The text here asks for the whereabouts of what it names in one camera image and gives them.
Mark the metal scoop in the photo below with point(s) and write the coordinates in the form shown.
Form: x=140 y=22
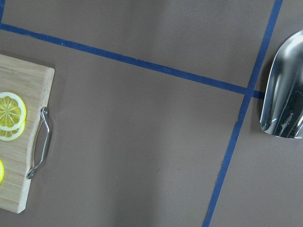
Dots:
x=282 y=111

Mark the lemon slice stacked pair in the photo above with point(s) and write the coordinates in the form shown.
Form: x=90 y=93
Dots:
x=12 y=116

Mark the single lemon slice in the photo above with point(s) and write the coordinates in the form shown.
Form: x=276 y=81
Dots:
x=1 y=171

